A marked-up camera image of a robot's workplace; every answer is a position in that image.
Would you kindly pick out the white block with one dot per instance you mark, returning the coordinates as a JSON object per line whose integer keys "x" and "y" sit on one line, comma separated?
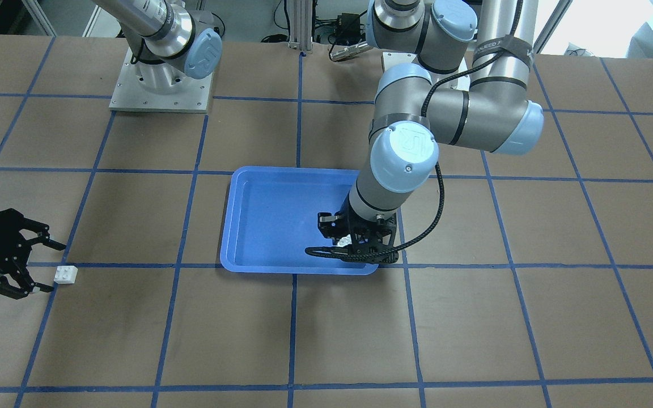
{"x": 65, "y": 274}
{"x": 344, "y": 241}

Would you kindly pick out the blue plastic tray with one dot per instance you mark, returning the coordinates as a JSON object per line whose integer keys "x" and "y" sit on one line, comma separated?
{"x": 271, "y": 217}

